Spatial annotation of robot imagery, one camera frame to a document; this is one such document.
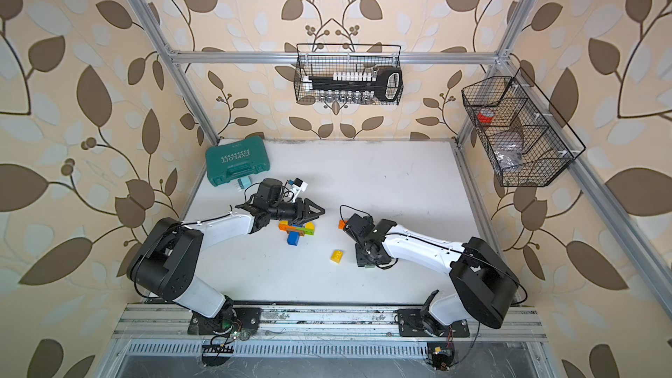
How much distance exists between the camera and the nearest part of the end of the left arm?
768 millimetres

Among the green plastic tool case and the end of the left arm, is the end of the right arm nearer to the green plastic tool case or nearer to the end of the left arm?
the end of the left arm

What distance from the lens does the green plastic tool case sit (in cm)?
107
